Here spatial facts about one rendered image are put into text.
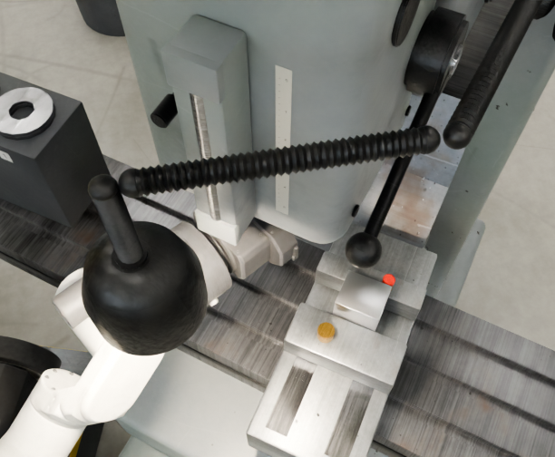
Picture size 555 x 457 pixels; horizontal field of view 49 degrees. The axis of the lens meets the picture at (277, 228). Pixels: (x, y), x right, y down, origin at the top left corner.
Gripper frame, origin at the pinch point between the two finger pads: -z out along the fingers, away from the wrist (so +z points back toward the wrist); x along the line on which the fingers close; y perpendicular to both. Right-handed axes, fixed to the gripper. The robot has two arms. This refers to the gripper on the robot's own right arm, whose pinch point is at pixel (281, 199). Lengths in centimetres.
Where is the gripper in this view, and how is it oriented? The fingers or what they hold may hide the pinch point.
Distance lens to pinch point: 69.8
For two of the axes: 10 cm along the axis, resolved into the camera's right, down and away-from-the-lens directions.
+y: -0.1, 5.3, 8.5
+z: -7.4, 5.7, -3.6
